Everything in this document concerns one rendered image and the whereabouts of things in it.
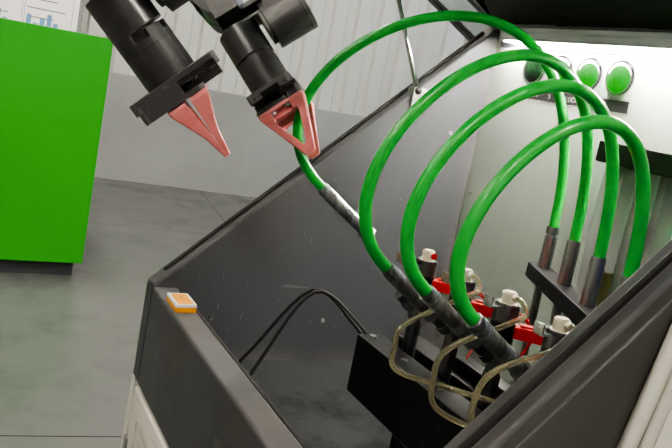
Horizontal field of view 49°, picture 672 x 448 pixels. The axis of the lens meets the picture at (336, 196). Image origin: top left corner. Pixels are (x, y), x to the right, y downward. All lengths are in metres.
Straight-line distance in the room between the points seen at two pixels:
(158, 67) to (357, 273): 0.64
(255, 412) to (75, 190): 3.44
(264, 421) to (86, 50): 3.43
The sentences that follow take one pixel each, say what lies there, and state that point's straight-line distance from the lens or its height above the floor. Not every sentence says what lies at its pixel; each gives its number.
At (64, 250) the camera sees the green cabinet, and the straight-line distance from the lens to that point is 4.26.
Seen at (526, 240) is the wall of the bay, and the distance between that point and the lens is 1.23.
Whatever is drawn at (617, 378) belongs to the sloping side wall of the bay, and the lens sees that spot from 0.69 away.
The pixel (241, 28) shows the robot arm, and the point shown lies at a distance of 1.02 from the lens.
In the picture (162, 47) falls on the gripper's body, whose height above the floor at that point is 1.30.
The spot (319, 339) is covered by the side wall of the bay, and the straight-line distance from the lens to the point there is 1.30.
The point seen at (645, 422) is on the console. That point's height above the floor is 1.07.
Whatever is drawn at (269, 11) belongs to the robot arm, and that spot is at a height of 1.37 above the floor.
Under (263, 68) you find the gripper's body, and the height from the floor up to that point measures 1.30.
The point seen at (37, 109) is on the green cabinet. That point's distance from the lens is 4.09.
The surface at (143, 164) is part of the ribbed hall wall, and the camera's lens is 7.41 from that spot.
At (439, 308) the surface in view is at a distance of 0.77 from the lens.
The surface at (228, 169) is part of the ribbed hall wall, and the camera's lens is 7.53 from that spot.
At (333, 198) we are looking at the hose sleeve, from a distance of 1.00.
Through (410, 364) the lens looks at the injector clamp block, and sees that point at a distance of 0.94.
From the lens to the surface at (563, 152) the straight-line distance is 1.06.
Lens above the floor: 1.30
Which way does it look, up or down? 9 degrees down
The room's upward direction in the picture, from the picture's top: 11 degrees clockwise
